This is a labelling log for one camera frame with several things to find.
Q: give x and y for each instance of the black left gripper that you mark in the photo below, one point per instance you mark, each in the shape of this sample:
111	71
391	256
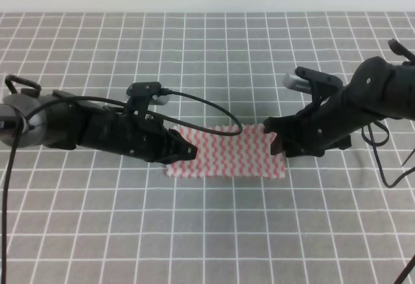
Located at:
130	135

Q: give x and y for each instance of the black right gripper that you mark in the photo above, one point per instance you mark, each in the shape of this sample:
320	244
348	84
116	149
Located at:
316	131

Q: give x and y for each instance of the pink white wavy towel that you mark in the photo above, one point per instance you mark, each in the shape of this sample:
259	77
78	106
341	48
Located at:
245	155

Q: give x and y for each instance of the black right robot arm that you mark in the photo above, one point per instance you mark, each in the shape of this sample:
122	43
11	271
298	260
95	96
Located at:
377	90

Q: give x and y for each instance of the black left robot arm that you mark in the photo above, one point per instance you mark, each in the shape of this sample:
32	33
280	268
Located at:
65	121

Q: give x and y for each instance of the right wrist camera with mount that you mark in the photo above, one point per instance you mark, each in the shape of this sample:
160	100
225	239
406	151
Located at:
315	83

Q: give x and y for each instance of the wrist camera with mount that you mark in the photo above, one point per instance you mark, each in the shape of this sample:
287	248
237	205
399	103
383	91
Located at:
315	83
144	94

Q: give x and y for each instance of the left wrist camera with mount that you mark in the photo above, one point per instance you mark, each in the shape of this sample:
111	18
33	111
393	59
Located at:
144	94

